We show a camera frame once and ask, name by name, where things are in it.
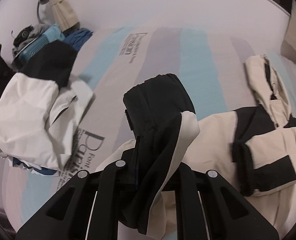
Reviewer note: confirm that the grey garment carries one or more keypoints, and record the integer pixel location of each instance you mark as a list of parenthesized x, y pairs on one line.
[(25, 33)]

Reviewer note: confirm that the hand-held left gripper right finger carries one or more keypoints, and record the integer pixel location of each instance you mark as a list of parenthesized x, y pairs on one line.
[(188, 182)]

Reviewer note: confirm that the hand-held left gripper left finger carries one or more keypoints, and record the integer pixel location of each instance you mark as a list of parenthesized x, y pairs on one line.
[(129, 166)]

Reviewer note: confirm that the cream and black jacket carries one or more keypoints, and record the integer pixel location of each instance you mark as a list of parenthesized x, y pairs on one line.
[(213, 135)]

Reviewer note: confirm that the striped printed bed sheet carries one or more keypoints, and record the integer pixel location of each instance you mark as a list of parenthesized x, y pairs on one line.
[(163, 55)]

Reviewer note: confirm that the light blue striped garment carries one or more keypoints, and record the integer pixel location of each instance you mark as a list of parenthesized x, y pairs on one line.
[(38, 45)]

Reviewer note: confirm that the blue cloth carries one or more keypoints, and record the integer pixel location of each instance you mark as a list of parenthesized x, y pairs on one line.
[(78, 38)]

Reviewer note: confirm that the white and black jacket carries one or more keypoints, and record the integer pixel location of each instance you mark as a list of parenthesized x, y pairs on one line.
[(25, 105)]

